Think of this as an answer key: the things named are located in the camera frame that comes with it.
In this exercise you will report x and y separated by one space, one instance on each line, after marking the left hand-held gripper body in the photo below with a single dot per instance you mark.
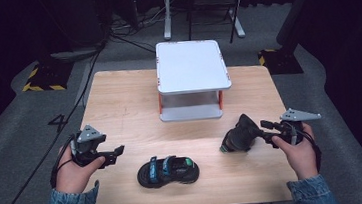
88 135

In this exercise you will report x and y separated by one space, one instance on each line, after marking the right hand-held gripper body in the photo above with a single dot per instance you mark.
296 116

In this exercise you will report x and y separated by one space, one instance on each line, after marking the black sandal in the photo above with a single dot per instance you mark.
241 136
167 172

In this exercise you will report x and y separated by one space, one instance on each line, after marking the person's right hand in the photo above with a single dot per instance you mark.
301 159

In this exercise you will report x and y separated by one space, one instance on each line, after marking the person's left hand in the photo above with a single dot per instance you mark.
72 176

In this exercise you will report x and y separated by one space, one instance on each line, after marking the white two-tier shoe rack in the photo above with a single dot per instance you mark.
190 66

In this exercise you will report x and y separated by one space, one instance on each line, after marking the black slanted pole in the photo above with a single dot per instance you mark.
297 7

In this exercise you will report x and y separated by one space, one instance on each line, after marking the black folding chair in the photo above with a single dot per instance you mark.
216 1

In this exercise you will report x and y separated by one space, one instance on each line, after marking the white metal stand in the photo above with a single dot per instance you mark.
167 16

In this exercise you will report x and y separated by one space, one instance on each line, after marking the yellow-black striped base plate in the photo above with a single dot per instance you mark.
280 62
47 78

